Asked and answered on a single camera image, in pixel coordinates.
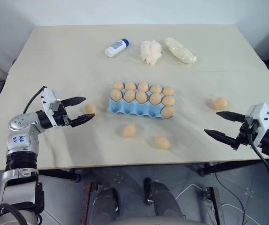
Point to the dark rounded grey shape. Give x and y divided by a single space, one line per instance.
105 206
163 199

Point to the rusty brown stand bar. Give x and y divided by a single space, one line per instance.
213 206
87 204

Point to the black table leg frame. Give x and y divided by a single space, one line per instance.
228 167
59 174

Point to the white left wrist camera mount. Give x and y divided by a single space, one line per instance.
48 96

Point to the clear bag of white contents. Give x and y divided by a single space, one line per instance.
180 50

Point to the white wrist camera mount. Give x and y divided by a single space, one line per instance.
259 114
48 96

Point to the crumpled white plastic bag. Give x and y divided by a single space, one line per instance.
151 52

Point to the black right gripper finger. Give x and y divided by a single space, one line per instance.
221 137
231 115

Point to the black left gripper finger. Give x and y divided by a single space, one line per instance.
83 119
74 100

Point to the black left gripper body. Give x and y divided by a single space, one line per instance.
60 117

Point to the blue egg tray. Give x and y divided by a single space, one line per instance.
134 110

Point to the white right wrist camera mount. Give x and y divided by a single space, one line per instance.
259 114

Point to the white bottle with blue cap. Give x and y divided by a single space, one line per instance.
115 48

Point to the beige egg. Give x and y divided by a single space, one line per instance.
116 94
155 98
168 101
91 108
141 97
129 96
118 85
168 91
167 112
143 86
220 103
162 143
130 86
129 131
155 88

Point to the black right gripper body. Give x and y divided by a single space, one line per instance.
243 136

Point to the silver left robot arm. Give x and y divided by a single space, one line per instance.
19 143

